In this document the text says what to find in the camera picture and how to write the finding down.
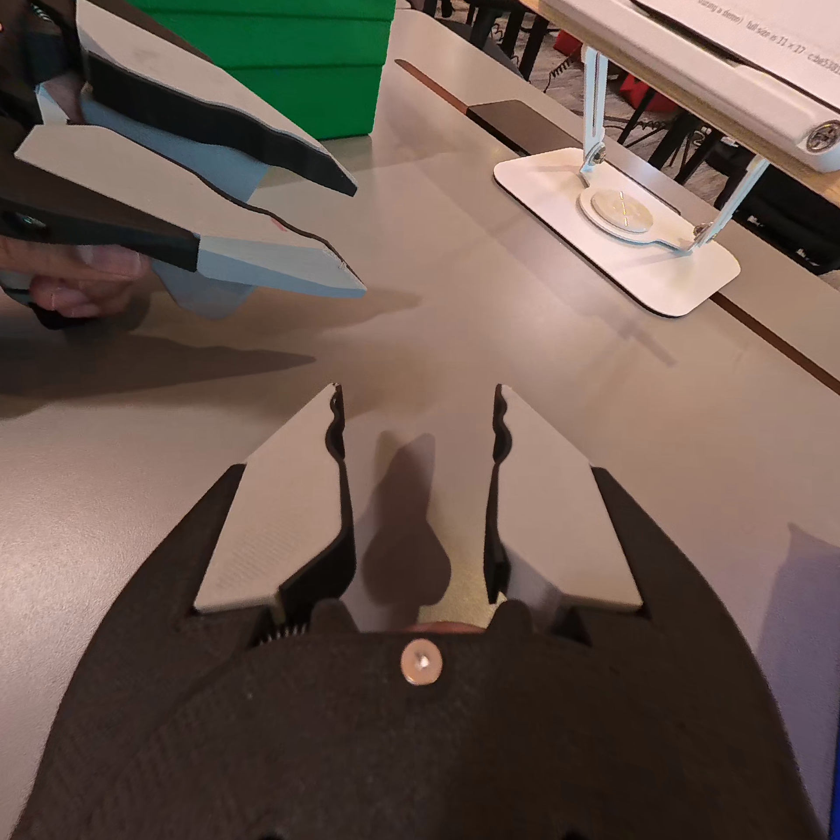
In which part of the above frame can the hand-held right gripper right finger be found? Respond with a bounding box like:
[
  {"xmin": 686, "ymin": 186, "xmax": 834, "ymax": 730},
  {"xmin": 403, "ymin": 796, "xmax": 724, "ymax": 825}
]
[{"xmin": 484, "ymin": 384, "xmax": 644, "ymax": 624}]

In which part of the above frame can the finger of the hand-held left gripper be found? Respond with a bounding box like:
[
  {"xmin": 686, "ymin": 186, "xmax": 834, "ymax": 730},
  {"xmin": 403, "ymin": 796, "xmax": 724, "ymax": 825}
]
[
  {"xmin": 36, "ymin": 0, "xmax": 359, "ymax": 206},
  {"xmin": 14, "ymin": 123, "xmax": 368, "ymax": 321}
]

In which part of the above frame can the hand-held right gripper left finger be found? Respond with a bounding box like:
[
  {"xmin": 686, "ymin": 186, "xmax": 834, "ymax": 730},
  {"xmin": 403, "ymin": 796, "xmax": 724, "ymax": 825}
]
[{"xmin": 193, "ymin": 382, "xmax": 357, "ymax": 614}]

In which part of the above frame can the green plastic bin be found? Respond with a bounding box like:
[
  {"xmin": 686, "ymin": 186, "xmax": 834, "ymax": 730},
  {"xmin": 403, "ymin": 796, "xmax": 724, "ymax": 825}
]
[{"xmin": 125, "ymin": 0, "xmax": 398, "ymax": 140}]

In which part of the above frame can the person's left hand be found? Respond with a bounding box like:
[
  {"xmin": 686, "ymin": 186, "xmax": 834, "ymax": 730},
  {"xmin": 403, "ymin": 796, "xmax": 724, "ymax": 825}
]
[{"xmin": 0, "ymin": 234, "xmax": 162, "ymax": 320}]

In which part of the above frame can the white document stand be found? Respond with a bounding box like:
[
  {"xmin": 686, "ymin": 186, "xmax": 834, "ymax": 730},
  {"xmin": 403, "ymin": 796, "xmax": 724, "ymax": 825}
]
[{"xmin": 493, "ymin": 0, "xmax": 840, "ymax": 319}]

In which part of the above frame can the dark rectangular mat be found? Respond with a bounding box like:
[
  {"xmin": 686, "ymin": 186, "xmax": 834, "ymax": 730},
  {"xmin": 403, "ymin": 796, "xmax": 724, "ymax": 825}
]
[{"xmin": 466, "ymin": 100, "xmax": 581, "ymax": 158}]

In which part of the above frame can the black office chair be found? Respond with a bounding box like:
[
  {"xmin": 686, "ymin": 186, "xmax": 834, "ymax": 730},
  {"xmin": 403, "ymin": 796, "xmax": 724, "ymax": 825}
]
[{"xmin": 742, "ymin": 164, "xmax": 840, "ymax": 277}]

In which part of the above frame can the printed instruction sheet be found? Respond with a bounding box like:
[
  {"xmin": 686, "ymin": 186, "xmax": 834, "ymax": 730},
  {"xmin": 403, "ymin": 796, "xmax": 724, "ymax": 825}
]
[{"xmin": 637, "ymin": 0, "xmax": 840, "ymax": 99}]

